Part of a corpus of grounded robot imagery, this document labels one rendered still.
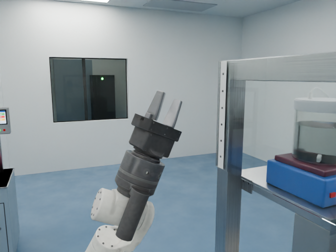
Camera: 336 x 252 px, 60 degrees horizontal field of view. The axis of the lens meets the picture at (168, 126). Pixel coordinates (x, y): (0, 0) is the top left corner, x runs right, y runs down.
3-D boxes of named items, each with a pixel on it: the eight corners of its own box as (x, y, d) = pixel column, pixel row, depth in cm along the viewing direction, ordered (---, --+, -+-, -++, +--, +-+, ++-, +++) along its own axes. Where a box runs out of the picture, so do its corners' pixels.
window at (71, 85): (52, 123, 515) (47, 56, 495) (52, 123, 516) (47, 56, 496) (128, 119, 567) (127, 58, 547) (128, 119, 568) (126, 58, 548)
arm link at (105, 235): (153, 196, 65) (128, 238, 70) (116, 185, 62) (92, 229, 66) (157, 217, 59) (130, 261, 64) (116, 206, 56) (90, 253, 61)
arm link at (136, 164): (193, 136, 62) (172, 188, 62) (164, 125, 69) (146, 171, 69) (151, 119, 54) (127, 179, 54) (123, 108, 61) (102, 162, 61)
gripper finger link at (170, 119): (172, 98, 64) (162, 124, 64) (182, 100, 62) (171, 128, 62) (177, 100, 65) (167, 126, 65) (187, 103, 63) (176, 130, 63)
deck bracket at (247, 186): (250, 194, 91) (250, 180, 90) (240, 188, 95) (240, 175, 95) (252, 194, 91) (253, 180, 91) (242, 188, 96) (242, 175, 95)
